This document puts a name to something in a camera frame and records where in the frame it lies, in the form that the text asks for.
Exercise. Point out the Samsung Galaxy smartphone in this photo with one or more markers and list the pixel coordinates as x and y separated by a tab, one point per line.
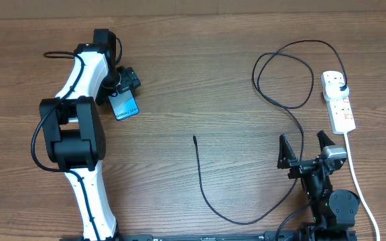
124	105

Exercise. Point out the white USB charger plug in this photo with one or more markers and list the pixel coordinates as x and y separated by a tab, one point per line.
332	91

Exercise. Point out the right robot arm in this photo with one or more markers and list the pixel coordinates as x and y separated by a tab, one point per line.
333	211

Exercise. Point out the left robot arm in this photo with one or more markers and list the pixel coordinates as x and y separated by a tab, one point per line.
70	138

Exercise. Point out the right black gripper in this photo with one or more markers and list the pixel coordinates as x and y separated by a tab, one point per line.
287	160

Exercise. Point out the white power strip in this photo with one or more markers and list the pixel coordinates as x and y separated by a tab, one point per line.
339	111

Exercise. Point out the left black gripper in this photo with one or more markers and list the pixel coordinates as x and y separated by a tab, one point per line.
129	79

